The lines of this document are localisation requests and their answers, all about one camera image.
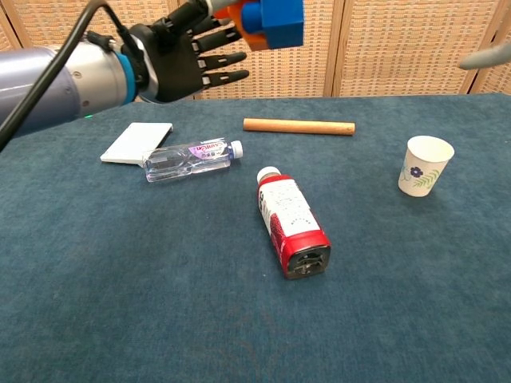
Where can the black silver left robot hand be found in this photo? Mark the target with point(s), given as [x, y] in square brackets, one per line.
[171, 64]

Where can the blue and orange toy block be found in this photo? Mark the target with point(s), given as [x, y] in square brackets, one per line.
[281, 24]

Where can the red juice bottle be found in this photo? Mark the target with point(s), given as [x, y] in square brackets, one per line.
[291, 215]

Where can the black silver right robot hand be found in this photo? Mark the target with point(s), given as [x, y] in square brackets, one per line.
[485, 57]

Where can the woven bamboo screen panel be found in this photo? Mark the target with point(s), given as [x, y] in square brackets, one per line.
[6, 28]
[399, 48]
[60, 20]
[287, 72]
[497, 81]

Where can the white floral paper cup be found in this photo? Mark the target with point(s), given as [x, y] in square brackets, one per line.
[425, 171]

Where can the wooden round stick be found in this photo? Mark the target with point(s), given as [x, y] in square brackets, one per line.
[299, 126]

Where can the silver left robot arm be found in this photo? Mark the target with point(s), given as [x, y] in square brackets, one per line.
[92, 76]

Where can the clear plastic water bottle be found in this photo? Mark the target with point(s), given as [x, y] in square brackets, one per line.
[183, 161]

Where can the blue table cloth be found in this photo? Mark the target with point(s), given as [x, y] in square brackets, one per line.
[159, 279]

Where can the orange and blue plastic toy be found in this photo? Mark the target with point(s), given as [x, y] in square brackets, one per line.
[255, 42]

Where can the white flat box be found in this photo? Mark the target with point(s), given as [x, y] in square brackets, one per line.
[133, 143]

